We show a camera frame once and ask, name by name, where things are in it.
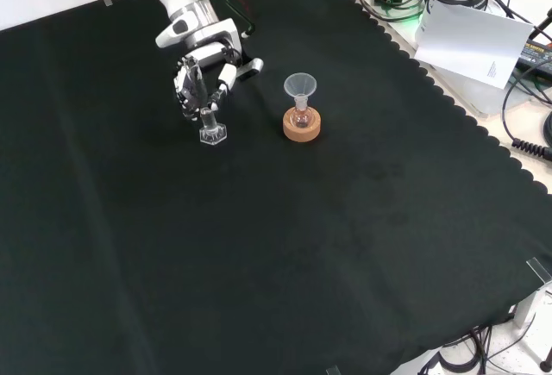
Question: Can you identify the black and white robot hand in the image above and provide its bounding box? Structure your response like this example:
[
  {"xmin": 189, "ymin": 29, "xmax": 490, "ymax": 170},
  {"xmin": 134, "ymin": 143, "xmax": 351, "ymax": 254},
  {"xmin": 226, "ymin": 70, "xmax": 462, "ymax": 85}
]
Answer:
[{"xmin": 154, "ymin": 16, "xmax": 265, "ymax": 122}]

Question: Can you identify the clear glass graduated cylinder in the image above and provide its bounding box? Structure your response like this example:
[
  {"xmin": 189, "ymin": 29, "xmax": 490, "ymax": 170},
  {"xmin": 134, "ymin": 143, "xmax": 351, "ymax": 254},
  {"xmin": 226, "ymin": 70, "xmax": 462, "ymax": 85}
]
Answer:
[{"xmin": 183, "ymin": 56, "xmax": 229, "ymax": 147}]

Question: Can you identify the clear plastic funnel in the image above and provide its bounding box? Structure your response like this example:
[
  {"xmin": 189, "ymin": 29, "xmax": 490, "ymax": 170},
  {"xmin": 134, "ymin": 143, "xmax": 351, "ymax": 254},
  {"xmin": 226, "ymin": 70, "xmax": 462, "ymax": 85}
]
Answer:
[{"xmin": 283, "ymin": 72, "xmax": 319, "ymax": 109}]

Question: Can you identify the small round-bottom glass flask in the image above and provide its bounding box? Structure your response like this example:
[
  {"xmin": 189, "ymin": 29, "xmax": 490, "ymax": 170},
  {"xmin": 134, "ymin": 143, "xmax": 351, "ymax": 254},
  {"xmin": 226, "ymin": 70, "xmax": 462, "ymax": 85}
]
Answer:
[{"xmin": 291, "ymin": 94, "xmax": 312, "ymax": 130}]

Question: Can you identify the black bench cloth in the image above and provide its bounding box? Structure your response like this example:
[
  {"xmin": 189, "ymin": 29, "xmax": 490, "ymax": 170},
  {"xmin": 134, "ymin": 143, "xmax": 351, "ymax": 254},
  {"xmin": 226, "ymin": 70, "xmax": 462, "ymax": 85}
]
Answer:
[{"xmin": 0, "ymin": 0, "xmax": 552, "ymax": 375}]

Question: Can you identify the pale white board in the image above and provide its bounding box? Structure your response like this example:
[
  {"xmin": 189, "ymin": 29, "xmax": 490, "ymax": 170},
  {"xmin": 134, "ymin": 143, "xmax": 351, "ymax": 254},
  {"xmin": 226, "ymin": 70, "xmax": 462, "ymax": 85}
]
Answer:
[{"xmin": 413, "ymin": 0, "xmax": 535, "ymax": 91}]

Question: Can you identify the black power adapter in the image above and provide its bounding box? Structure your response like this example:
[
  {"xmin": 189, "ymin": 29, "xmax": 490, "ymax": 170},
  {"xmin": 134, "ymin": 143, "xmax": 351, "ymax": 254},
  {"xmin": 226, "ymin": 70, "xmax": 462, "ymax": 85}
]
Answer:
[{"xmin": 515, "ymin": 41, "xmax": 552, "ymax": 77}]

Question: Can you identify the cork ring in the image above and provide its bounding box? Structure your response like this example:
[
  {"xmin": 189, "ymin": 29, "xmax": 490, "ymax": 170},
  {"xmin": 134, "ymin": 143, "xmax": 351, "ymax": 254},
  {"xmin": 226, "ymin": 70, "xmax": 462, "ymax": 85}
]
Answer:
[{"xmin": 282, "ymin": 106, "xmax": 323, "ymax": 143}]

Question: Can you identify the black coiled cable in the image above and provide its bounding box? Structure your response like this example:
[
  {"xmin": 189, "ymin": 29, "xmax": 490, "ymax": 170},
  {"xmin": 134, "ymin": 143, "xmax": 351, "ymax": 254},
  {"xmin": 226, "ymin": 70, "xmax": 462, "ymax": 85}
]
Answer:
[{"xmin": 499, "ymin": 71, "xmax": 552, "ymax": 160}]

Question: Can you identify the black cable bundle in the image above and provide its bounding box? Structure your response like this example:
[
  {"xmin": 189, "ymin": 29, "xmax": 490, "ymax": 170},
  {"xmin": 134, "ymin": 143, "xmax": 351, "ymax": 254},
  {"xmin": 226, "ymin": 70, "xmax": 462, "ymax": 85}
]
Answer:
[{"xmin": 416, "ymin": 325, "xmax": 536, "ymax": 375}]

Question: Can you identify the white metal bracket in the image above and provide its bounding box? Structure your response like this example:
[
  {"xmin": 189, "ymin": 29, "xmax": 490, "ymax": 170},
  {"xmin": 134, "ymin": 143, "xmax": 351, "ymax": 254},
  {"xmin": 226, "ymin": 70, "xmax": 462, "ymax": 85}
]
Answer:
[{"xmin": 512, "ymin": 282, "xmax": 552, "ymax": 363}]

